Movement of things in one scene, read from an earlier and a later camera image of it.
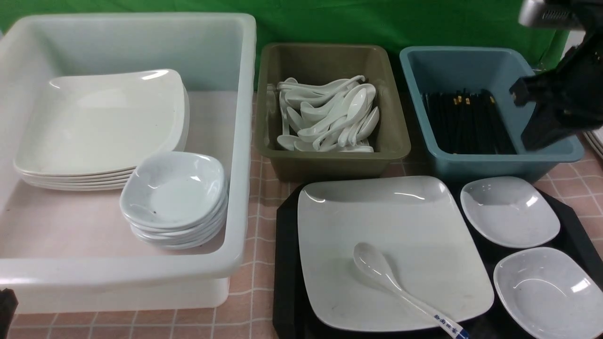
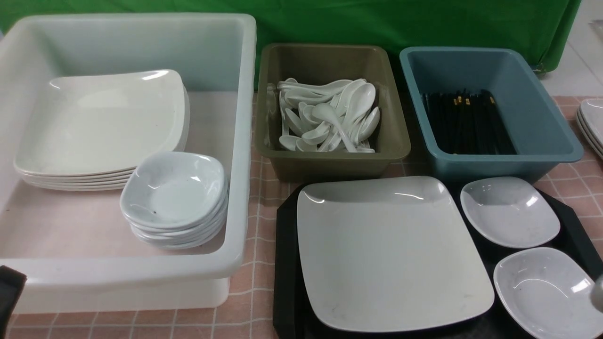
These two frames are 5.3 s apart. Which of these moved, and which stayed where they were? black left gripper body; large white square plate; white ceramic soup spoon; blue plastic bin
Moved: black left gripper body; white ceramic soup spoon
Stayed: blue plastic bin; large white square plate
